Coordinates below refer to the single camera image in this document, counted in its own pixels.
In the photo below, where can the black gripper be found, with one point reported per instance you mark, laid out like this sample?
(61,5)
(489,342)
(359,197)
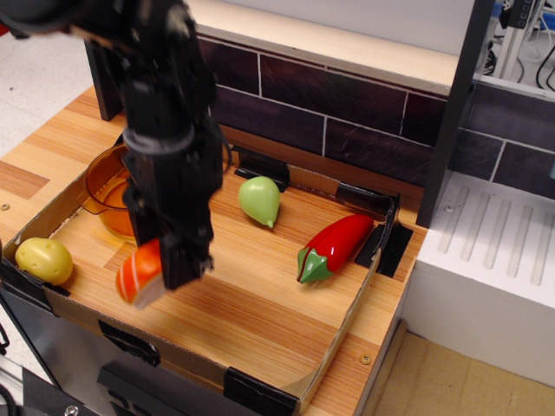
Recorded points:
(172,180)

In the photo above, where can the orange salmon sushi toy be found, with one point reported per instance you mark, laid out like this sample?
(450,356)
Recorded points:
(139,281)

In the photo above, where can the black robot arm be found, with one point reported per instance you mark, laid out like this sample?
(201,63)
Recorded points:
(151,51)

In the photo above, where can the transparent orange plastic pot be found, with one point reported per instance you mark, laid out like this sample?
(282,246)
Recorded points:
(105,182)

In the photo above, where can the brown cardboard fence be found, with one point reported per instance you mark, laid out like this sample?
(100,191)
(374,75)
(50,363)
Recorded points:
(247,330)

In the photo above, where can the green toy pear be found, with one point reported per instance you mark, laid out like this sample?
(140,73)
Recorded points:
(259,198)

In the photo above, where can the yellow toy potato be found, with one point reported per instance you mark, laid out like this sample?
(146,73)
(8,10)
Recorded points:
(47,259)

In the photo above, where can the red toy chili pepper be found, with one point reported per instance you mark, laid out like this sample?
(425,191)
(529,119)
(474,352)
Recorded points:
(327,251)

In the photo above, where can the white toy sink drainboard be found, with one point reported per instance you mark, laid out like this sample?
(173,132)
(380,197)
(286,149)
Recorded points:
(483,282)

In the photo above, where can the dark brick backsplash panel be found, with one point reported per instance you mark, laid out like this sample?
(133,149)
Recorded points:
(508,137)

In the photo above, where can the dark grey vertical post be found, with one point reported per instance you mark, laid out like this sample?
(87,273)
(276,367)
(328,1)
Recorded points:
(456,110)

